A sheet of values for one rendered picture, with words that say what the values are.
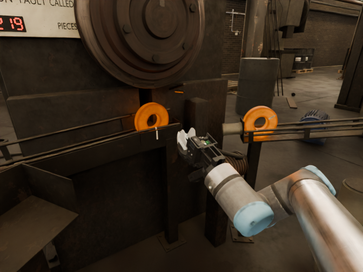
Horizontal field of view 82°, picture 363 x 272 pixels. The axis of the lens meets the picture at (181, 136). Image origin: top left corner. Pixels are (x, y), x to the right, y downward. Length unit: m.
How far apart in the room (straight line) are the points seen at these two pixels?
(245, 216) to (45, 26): 0.84
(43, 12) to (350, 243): 0.95
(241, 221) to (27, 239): 0.51
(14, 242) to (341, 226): 0.67
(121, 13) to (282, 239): 1.37
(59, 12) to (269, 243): 1.46
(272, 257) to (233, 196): 0.88
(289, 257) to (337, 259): 1.06
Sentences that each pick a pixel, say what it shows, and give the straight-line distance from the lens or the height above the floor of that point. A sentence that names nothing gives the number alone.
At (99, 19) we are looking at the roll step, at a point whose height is 1.11.
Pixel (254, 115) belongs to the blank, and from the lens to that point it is 1.01.
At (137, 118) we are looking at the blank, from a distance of 0.87.
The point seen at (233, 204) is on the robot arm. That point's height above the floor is 0.69.
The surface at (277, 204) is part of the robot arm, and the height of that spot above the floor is 0.65.
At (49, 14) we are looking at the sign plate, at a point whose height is 1.13.
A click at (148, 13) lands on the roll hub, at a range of 0.74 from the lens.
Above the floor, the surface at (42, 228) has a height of 0.60.
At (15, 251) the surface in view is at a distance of 0.67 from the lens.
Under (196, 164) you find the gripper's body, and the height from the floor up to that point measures 0.71.
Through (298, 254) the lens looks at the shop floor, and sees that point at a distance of 1.44.
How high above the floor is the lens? 1.03
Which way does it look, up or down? 23 degrees down
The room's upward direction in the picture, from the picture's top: straight up
